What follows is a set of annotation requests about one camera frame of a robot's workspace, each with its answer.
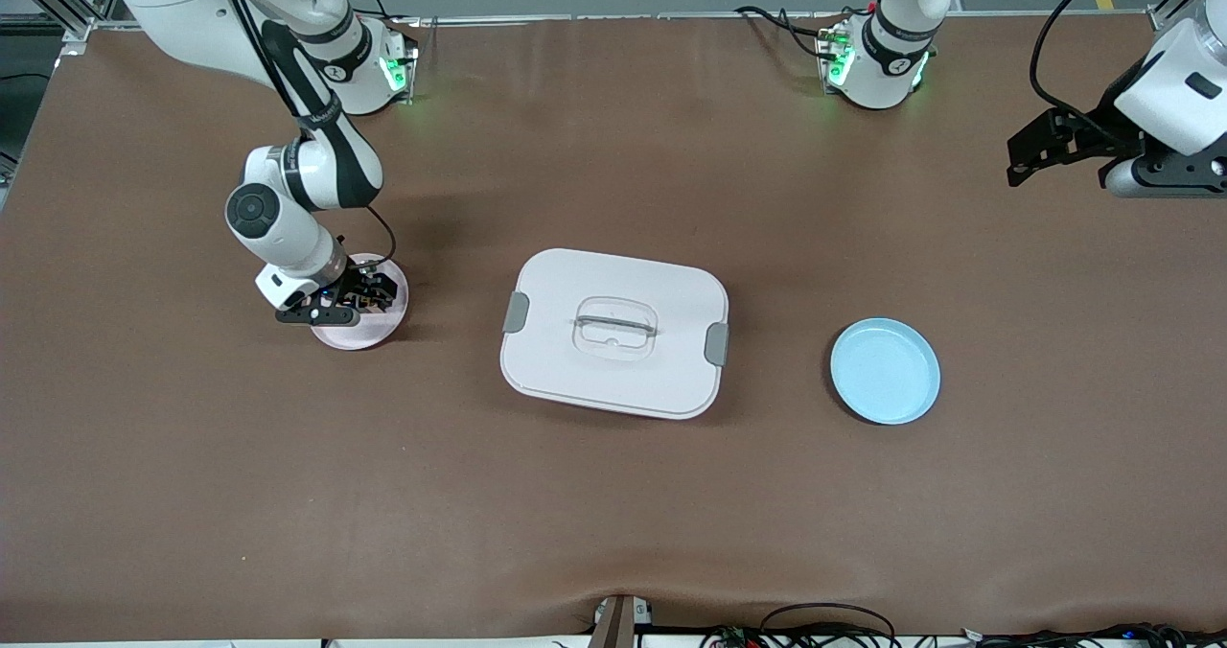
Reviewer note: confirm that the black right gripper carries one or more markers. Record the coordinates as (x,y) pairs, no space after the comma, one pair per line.
(357,290)

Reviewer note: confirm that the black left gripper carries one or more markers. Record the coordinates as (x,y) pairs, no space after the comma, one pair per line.
(1099,133)

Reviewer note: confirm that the black and orange switch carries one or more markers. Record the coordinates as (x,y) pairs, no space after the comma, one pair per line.
(372,300)

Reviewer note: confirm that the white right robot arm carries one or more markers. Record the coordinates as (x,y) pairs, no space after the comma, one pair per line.
(192,6)

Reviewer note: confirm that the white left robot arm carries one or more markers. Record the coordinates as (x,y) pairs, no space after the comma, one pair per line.
(887,63)

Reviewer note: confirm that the white lidded storage box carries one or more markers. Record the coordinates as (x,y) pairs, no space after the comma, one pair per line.
(613,380)

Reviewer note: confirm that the pink round plate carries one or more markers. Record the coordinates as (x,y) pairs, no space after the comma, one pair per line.
(369,336)

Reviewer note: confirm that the light blue round plate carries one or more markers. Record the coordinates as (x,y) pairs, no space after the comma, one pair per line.
(887,375)

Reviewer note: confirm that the metal mount bracket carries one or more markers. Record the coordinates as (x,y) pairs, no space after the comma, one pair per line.
(613,624)

